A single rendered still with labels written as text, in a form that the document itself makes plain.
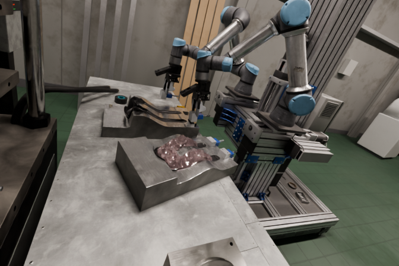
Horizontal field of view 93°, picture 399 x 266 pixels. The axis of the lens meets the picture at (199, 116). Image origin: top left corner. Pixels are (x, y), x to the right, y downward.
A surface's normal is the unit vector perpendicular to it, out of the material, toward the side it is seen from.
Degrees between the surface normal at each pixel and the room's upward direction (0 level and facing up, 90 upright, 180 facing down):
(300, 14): 83
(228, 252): 0
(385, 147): 90
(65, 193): 0
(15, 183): 0
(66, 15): 90
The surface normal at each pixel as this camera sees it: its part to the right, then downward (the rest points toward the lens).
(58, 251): 0.29, -0.88
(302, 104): -0.21, 0.45
